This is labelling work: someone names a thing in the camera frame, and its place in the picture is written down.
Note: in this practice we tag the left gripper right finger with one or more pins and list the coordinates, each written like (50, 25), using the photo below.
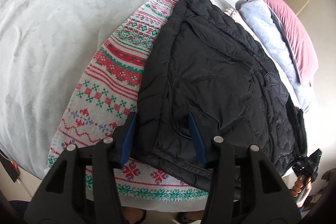
(245, 186)

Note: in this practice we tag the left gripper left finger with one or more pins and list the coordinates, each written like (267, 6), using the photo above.
(81, 187)

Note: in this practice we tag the black quilted puffer jacket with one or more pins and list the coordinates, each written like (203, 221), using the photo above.
(206, 65)

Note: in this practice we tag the person right hand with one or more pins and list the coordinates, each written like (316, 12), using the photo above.
(301, 190)

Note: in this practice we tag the black device on floor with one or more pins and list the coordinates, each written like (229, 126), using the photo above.
(10, 167)

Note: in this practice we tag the pink velvet pillow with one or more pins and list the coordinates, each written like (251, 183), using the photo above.
(299, 41)

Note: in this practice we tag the patterned nordic knit blanket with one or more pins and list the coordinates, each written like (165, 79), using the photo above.
(108, 92)

